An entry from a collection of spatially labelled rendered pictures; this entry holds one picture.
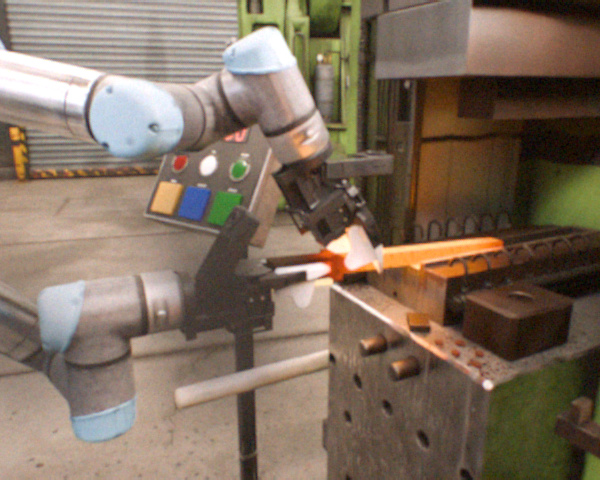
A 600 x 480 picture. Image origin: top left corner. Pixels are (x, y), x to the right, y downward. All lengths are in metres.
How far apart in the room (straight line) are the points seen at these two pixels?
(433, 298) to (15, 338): 0.57
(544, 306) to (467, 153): 0.46
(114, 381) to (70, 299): 0.11
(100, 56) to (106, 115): 8.04
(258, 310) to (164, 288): 0.13
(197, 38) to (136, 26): 0.89
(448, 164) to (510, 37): 0.37
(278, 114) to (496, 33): 0.31
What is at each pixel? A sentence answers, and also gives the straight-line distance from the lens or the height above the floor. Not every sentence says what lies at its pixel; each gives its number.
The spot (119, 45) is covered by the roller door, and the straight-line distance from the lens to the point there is 8.55.
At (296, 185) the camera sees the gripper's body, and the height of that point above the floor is 1.13.
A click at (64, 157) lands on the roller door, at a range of 8.68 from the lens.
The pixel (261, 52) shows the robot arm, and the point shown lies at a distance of 0.61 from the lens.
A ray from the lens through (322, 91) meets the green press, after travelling 5.49.
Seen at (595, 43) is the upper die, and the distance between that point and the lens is 0.91.
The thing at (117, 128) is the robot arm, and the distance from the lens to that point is 0.52.
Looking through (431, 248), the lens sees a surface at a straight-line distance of 0.82.
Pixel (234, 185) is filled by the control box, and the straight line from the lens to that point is 1.13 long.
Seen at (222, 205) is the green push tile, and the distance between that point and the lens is 1.12.
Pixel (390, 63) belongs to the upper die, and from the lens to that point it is 0.84.
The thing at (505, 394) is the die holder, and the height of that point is 0.89.
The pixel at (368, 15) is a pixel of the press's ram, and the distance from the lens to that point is 0.90.
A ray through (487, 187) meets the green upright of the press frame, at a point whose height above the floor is 1.05.
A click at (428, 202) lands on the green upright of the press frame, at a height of 1.04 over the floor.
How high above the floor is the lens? 1.25
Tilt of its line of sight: 17 degrees down
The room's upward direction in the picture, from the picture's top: straight up
